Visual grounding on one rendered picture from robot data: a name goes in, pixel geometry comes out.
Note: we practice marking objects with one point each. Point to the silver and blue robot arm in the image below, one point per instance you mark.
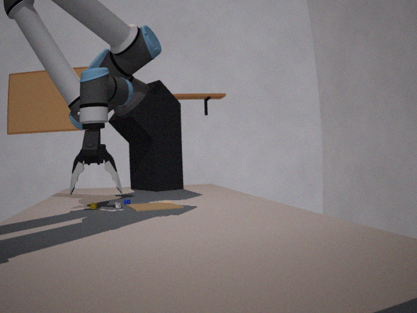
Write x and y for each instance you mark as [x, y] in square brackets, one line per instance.
[109, 87]

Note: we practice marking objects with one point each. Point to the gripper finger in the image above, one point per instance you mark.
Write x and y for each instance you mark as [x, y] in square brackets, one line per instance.
[76, 170]
[111, 168]

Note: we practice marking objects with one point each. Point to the tan flat mat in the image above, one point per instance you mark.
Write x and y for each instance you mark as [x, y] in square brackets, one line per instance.
[153, 206]

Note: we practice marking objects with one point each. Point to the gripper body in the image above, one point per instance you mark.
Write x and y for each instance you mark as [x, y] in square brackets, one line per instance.
[101, 154]

